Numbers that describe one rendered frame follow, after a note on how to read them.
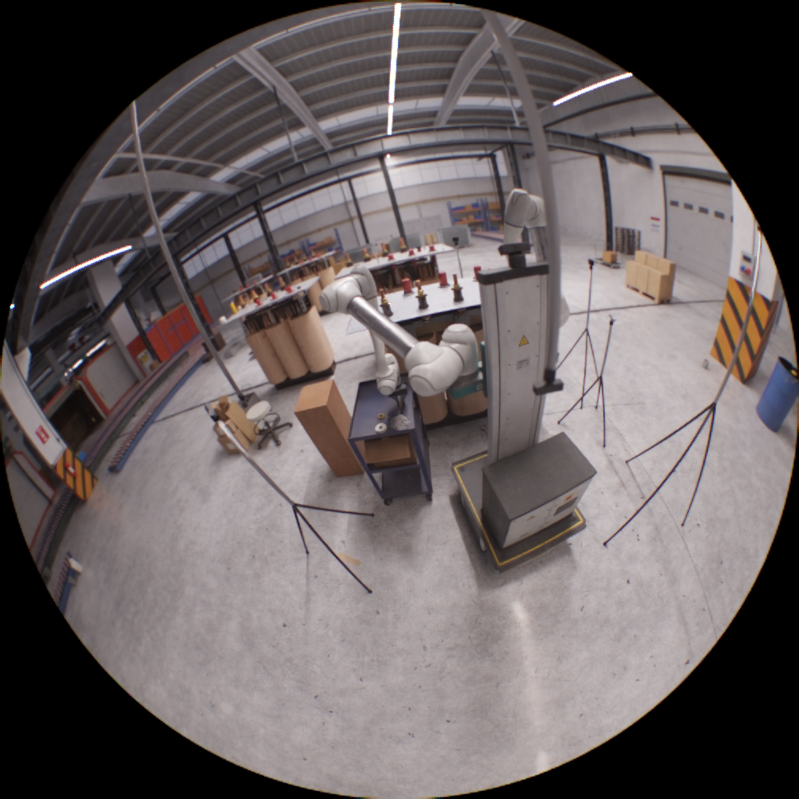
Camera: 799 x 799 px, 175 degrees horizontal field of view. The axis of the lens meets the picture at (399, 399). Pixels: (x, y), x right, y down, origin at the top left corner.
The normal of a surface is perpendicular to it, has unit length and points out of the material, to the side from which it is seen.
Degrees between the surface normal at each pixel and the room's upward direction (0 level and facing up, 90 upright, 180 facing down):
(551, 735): 0
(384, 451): 26
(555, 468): 0
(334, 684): 0
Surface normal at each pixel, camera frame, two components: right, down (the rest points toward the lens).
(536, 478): -0.24, -0.76
